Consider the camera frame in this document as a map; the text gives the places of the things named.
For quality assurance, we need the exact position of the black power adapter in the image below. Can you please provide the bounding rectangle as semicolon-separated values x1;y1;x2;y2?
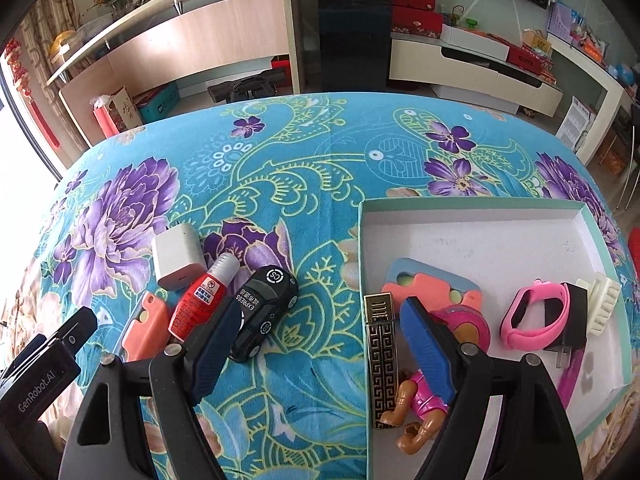
542;282;589;371

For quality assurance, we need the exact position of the pink smart watch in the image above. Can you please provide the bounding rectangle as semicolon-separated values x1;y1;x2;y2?
501;280;572;351

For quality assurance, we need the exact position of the black cabinet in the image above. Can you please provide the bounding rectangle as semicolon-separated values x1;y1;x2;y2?
314;0;394;94

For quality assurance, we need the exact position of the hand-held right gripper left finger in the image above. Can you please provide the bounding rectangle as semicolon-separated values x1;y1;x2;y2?
60;297;246;480

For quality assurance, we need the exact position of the pink brown toy dog figure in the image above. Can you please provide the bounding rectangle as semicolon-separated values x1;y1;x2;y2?
378;302;494;456

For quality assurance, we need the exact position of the white desk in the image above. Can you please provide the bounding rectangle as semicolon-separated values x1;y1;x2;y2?
547;35;634;162

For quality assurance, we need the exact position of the white cabinet stand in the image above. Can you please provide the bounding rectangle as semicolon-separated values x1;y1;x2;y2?
389;32;564;116

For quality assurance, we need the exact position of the wall calendar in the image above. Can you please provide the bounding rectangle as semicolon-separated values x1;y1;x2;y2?
547;2;586;44

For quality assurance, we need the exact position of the white hair claw clip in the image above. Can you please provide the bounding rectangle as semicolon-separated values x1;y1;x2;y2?
575;272;622;336

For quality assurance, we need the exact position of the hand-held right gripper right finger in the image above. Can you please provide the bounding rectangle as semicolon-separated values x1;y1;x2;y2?
399;296;586;480

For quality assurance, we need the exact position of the red hanging knot ornament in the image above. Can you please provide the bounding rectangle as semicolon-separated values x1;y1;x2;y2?
4;40;59;149

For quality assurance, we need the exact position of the red gift box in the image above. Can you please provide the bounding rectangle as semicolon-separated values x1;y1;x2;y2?
391;5;444;39

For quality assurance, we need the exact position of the red patterned flat box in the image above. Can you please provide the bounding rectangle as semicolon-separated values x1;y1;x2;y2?
507;42;556;76

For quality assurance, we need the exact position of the wooden shelf counter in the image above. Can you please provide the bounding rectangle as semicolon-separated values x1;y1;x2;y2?
45;0;321;147

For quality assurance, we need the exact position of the black toy car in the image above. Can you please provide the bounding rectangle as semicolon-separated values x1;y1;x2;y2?
229;264;300;364

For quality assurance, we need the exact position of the orange plastic toy piece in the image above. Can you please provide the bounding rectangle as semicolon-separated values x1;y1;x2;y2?
382;272;454;319

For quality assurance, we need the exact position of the white charger cube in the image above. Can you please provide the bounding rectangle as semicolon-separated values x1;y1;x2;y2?
151;224;209;291

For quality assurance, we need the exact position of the black gold patterned lighter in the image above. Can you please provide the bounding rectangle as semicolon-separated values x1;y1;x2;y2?
362;292;401;431

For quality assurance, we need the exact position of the white paper sheet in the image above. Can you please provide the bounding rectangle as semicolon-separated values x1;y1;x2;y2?
557;97;596;154

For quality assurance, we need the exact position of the red glue bottle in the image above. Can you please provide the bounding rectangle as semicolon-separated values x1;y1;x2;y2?
167;252;241;344

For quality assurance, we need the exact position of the orange phone case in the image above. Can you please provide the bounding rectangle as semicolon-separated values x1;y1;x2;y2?
121;291;174;364

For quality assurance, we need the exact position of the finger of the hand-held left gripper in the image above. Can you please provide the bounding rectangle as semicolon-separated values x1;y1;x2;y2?
2;332;52;382
47;307;99;361

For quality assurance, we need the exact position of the black case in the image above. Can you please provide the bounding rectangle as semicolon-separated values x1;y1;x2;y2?
207;72;291;106

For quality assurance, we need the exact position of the white tray with items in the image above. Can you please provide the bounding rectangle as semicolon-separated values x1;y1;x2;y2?
357;197;632;480

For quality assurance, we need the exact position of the red paper gift bag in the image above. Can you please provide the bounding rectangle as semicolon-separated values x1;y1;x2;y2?
91;87;144;139

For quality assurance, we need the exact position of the blue storage crate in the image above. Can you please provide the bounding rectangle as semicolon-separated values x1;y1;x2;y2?
134;82;181;124

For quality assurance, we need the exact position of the small red box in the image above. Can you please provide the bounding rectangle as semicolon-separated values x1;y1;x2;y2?
270;55;292;86

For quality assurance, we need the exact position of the magenta plastic stick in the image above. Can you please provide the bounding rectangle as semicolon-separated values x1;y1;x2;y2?
556;347;586;411

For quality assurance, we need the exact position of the floral printed blanket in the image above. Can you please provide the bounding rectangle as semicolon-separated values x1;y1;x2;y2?
0;91;640;480

